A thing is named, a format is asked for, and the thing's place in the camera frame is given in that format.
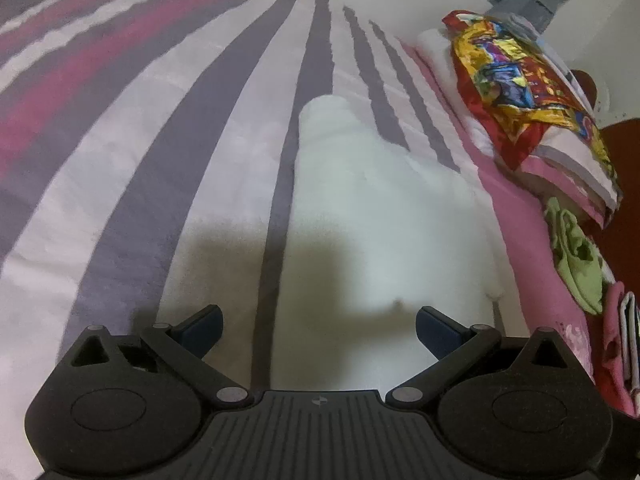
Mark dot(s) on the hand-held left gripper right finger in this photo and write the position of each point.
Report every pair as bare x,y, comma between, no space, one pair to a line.
437,332

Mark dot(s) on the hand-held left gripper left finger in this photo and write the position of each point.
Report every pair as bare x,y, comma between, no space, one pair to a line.
202,332

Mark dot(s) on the white folded towel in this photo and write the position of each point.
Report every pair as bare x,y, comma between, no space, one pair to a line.
440,65

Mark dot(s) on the white cloth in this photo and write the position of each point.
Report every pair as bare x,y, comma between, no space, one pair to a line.
380,210

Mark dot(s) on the colourful printed folded blanket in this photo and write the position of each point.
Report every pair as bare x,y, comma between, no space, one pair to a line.
520,80

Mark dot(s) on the striped purple pink blanket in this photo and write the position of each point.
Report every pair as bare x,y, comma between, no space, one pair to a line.
150,110

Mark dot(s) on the green cloth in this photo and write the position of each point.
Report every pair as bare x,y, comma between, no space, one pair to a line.
575,255

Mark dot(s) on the pink red cloth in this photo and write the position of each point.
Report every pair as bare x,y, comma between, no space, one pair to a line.
612,340

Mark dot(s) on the pink bed sheet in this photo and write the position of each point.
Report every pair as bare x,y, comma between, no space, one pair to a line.
520,240

